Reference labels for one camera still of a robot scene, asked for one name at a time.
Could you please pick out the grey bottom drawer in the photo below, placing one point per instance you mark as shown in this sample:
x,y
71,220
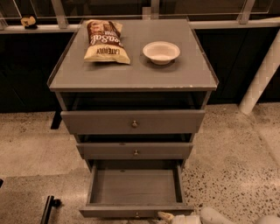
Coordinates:
x,y
135,189

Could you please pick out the grey drawer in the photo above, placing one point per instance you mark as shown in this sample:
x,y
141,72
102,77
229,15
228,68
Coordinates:
x,y
134,150
135,189
133,121

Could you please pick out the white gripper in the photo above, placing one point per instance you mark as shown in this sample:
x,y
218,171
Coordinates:
x,y
184,220

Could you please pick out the grey top drawer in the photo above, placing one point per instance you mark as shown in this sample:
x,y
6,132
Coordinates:
x,y
133,121

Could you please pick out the grey middle drawer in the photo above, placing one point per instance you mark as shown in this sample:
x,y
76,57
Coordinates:
x,y
134,150

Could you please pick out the black bar on floor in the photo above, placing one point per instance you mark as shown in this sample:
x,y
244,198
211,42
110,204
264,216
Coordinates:
x,y
51,202

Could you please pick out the small yellow black object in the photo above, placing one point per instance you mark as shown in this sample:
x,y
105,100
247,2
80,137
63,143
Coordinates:
x,y
29,22

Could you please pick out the white paper bowl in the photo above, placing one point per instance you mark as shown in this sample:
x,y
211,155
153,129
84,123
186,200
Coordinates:
x,y
161,52

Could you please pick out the grey metal railing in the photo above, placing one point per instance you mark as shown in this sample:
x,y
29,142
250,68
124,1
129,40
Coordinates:
x,y
65,15

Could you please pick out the grey drawer cabinet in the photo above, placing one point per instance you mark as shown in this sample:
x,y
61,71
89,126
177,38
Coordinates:
x,y
184,84

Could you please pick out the brown chip bag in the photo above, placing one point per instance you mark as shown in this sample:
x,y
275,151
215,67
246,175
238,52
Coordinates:
x,y
104,42

